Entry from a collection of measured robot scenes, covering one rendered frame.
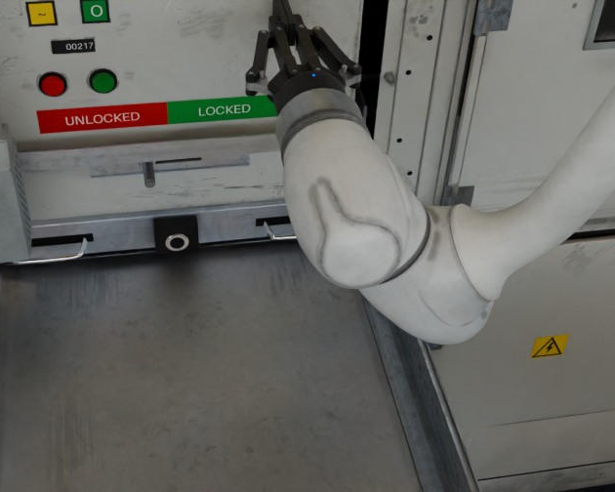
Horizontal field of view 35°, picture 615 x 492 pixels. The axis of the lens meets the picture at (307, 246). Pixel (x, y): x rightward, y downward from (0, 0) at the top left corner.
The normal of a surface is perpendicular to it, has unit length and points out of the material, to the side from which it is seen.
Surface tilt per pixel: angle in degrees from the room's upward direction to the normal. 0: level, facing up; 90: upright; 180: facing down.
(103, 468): 0
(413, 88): 90
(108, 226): 90
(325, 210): 41
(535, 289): 90
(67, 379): 0
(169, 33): 90
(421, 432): 0
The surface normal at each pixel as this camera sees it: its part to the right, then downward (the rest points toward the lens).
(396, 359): 0.04, -0.73
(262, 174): 0.18, 0.68
